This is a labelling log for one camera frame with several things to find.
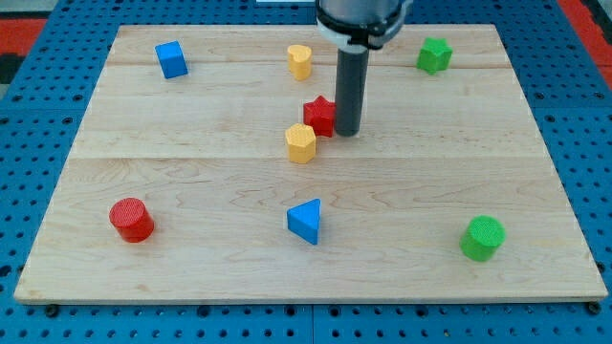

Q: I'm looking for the yellow hexagon block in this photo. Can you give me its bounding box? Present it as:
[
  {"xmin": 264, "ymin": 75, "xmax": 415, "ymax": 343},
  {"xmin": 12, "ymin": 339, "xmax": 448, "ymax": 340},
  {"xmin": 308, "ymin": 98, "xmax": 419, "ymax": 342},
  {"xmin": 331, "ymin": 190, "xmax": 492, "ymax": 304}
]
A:
[{"xmin": 285, "ymin": 123, "xmax": 317, "ymax": 163}]

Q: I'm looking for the blue triangle block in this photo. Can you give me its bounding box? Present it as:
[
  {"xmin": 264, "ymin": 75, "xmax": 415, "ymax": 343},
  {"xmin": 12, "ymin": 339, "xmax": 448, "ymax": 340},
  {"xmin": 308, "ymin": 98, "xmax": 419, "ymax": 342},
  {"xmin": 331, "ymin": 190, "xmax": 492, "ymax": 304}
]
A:
[{"xmin": 286, "ymin": 199, "xmax": 321, "ymax": 245}]

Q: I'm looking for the red star block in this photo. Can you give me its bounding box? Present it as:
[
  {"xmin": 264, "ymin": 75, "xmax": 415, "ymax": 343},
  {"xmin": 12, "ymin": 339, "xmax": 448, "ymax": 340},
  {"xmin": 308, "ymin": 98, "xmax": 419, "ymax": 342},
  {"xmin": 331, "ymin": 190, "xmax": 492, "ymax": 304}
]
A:
[{"xmin": 303, "ymin": 96, "xmax": 336, "ymax": 138}]

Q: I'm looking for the light wooden board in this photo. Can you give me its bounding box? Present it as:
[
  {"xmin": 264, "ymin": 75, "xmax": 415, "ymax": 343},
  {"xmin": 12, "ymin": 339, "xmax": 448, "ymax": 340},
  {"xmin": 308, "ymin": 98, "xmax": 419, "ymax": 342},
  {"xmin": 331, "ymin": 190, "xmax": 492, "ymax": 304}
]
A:
[{"xmin": 14, "ymin": 25, "xmax": 608, "ymax": 305}]

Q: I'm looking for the yellow heart block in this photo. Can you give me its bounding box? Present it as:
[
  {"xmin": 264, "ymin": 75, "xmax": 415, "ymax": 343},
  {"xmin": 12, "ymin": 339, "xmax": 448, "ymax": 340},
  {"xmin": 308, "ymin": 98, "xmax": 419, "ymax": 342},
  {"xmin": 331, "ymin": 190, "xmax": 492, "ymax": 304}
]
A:
[{"xmin": 287, "ymin": 45, "xmax": 313, "ymax": 81}]

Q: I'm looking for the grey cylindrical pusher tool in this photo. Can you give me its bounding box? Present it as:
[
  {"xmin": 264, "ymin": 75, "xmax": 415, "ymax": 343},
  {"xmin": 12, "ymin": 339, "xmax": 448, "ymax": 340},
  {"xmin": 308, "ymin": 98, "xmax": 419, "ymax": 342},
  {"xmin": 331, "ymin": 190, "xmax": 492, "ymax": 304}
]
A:
[{"xmin": 335, "ymin": 50, "xmax": 369, "ymax": 137}]

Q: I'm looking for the green star block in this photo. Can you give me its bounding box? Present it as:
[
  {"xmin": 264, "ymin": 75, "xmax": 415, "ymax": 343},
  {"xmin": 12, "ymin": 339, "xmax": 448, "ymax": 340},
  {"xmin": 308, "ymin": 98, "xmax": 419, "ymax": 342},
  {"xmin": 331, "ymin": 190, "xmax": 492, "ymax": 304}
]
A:
[{"xmin": 416, "ymin": 37, "xmax": 453, "ymax": 75}]

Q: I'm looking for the blue cube block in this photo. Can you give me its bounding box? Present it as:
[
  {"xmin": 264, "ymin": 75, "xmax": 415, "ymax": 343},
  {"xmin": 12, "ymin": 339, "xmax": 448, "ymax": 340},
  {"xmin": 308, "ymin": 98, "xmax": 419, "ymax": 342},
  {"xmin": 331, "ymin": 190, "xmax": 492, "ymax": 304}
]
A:
[{"xmin": 155, "ymin": 41, "xmax": 188, "ymax": 79}]

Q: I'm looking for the red cylinder block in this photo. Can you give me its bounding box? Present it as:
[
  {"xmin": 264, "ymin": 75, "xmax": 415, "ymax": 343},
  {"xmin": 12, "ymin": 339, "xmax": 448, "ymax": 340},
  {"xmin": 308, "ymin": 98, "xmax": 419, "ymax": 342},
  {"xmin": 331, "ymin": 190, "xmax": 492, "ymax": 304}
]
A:
[{"xmin": 109, "ymin": 198, "xmax": 155, "ymax": 243}]

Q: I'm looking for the green cylinder block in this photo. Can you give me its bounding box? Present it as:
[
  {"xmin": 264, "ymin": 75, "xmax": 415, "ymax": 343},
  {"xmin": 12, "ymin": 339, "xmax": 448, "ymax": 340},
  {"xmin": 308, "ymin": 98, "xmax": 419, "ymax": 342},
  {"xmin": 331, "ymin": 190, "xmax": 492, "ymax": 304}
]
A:
[{"xmin": 459, "ymin": 215, "xmax": 506, "ymax": 262}]

